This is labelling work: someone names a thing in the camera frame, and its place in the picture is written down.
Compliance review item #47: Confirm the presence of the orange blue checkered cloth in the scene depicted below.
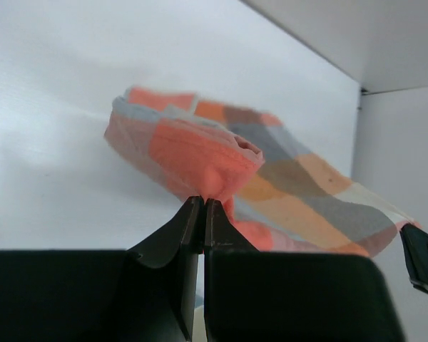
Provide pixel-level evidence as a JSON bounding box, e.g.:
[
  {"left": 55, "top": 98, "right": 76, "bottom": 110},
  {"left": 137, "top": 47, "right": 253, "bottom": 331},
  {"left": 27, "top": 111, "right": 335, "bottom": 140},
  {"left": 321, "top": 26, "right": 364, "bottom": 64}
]
[{"left": 104, "top": 87, "right": 414, "bottom": 257}]

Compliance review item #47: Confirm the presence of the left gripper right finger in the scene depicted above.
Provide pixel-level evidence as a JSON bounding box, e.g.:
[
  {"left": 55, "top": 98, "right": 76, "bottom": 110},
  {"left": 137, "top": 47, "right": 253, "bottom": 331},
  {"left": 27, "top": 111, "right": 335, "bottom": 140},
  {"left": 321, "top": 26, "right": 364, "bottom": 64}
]
[{"left": 204, "top": 199, "right": 405, "bottom": 341}]

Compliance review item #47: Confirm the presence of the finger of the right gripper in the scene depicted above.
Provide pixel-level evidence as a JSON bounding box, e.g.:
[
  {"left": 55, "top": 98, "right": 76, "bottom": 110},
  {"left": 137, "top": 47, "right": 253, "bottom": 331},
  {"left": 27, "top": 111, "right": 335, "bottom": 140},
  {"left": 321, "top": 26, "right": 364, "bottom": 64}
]
[{"left": 399, "top": 224, "right": 428, "bottom": 294}]

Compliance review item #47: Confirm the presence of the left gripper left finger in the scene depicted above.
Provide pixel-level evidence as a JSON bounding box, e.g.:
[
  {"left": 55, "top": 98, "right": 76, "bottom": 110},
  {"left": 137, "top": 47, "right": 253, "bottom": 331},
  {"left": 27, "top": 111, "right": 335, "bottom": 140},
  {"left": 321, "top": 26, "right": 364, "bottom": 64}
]
[{"left": 0, "top": 197, "right": 204, "bottom": 341}]

